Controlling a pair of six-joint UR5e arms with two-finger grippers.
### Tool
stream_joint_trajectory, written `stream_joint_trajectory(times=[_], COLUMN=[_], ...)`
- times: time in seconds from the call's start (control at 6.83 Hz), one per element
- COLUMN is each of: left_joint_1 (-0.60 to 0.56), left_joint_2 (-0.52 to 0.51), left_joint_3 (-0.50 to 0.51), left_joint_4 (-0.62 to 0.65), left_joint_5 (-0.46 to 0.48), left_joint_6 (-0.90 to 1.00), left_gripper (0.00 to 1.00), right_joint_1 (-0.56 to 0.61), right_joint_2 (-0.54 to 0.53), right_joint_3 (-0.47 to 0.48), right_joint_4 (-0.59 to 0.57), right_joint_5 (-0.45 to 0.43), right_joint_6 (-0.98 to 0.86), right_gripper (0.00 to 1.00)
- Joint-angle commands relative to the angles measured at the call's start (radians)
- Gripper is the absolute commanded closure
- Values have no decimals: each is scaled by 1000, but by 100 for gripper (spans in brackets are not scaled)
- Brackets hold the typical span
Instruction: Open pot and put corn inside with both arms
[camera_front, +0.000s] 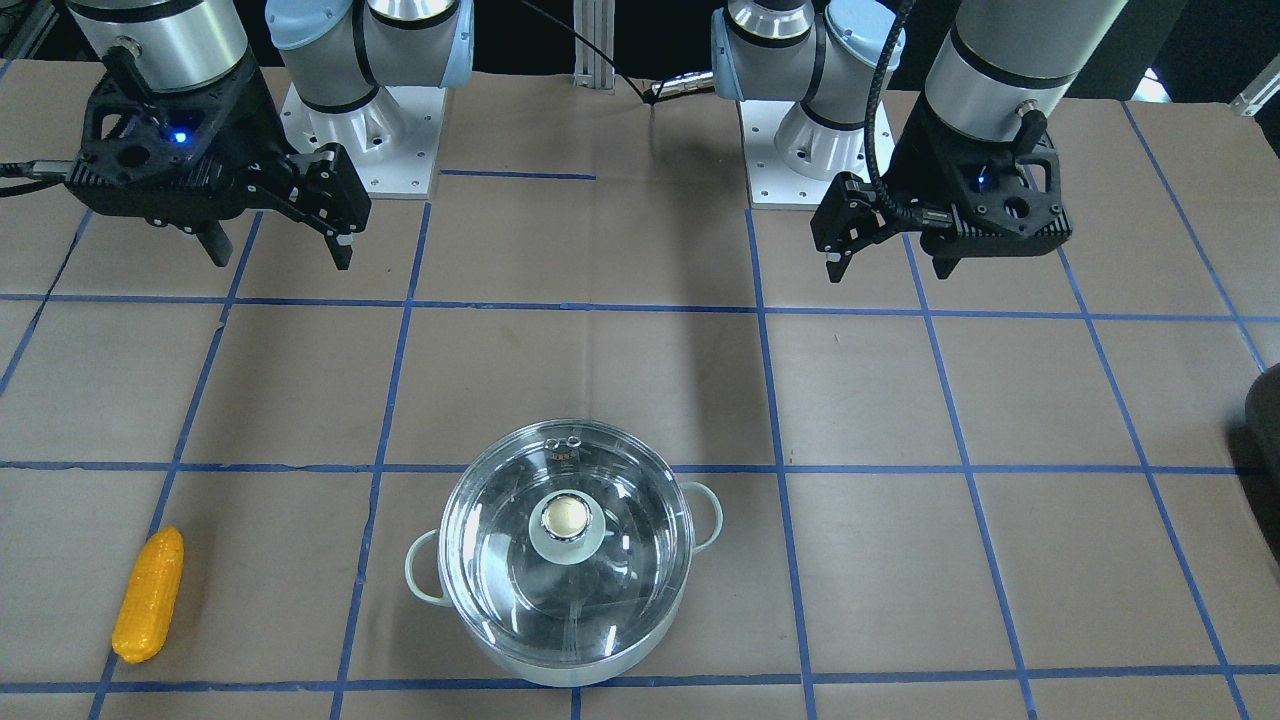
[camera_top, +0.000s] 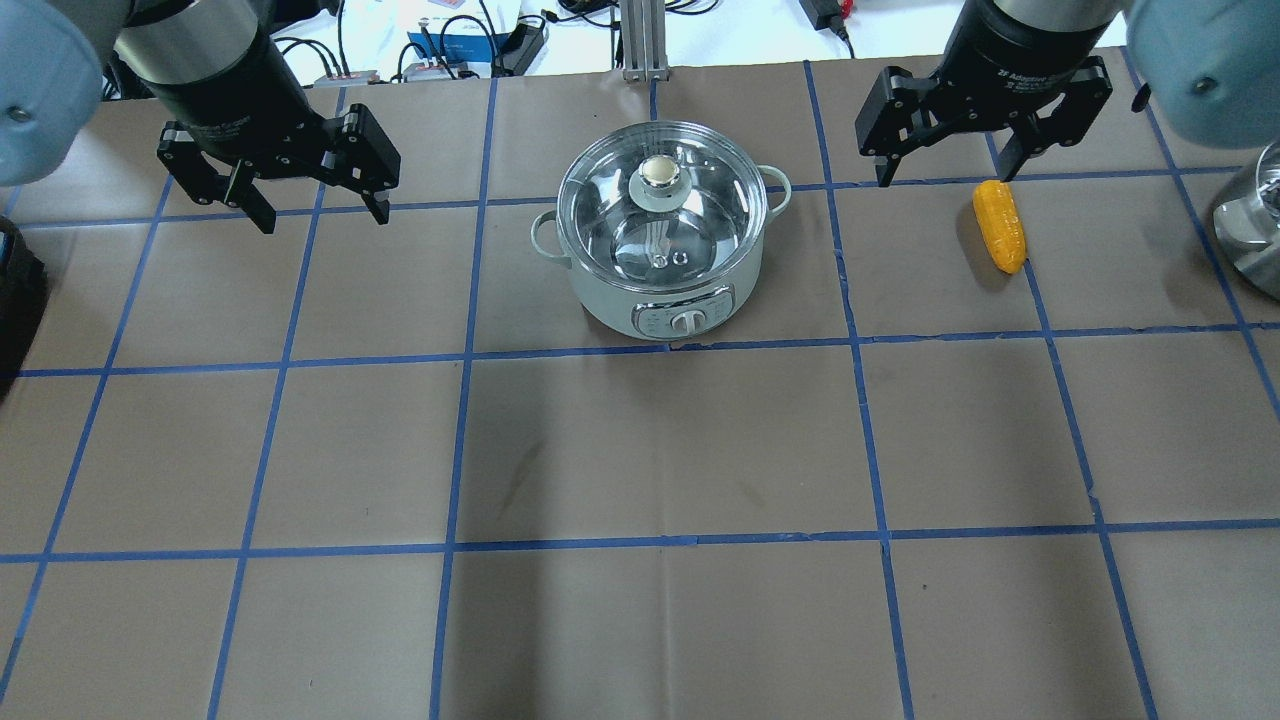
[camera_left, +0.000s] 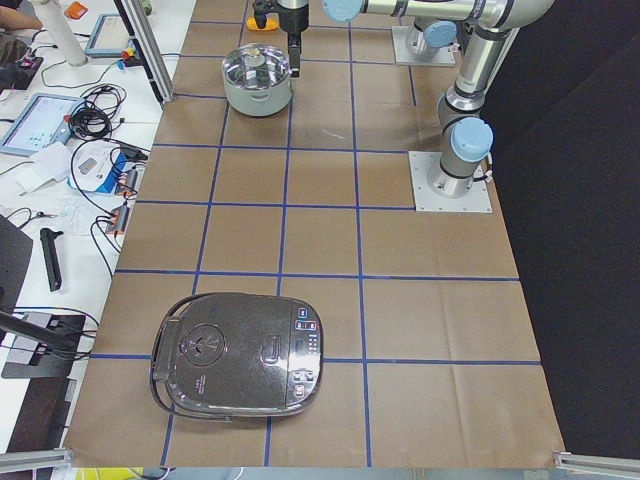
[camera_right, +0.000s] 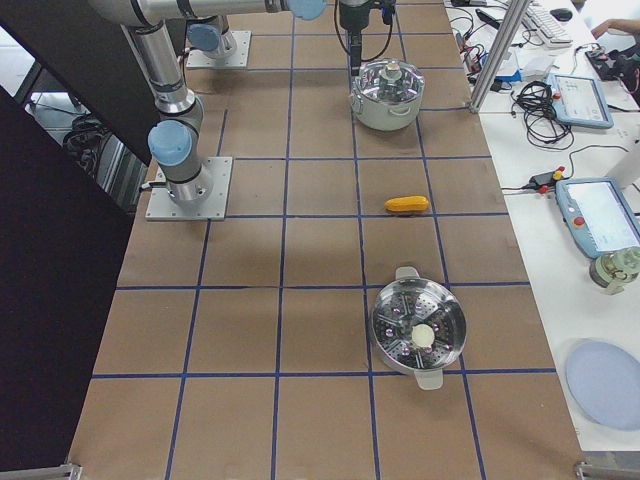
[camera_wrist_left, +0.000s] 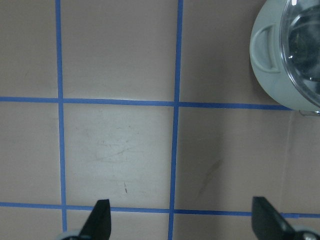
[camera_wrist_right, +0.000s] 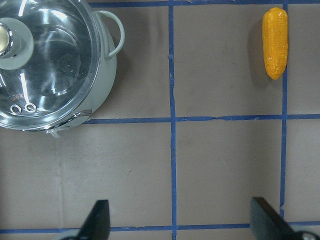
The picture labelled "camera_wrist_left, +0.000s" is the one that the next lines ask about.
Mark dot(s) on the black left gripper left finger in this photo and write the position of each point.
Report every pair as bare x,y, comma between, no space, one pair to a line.
96,227

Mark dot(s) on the clear glass pot lid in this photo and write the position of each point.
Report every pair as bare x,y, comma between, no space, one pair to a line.
299,36

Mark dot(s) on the pale green pot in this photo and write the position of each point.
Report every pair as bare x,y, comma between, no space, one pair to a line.
266,60

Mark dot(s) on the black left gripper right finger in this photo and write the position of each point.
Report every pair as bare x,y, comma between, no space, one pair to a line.
268,224

